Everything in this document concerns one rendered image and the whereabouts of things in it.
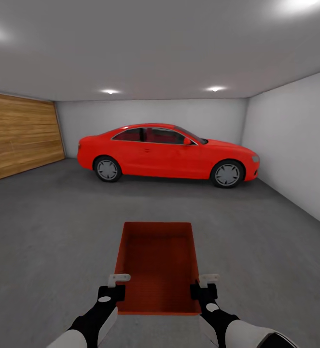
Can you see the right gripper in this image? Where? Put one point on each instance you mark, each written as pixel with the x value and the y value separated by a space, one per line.
pixel 197 292

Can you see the garage door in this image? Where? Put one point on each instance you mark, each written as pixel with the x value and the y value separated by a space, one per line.
pixel 29 134

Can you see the storage box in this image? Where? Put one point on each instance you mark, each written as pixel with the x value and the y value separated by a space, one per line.
pixel 161 260

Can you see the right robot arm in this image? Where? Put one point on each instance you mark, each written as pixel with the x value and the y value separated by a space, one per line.
pixel 226 330

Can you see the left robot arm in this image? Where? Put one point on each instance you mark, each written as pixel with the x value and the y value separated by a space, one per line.
pixel 89 330

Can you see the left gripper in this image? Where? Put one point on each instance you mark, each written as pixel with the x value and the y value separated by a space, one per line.
pixel 118 291

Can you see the car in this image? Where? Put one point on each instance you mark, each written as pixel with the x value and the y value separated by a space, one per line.
pixel 164 150

